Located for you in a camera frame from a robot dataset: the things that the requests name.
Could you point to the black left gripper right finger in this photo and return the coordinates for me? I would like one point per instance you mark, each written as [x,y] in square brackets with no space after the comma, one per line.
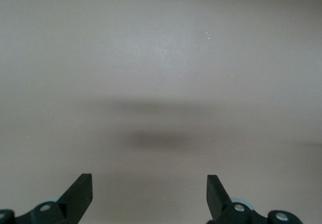
[221,204]

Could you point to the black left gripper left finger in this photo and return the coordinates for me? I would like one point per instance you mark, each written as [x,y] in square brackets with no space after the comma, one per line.
[73,201]

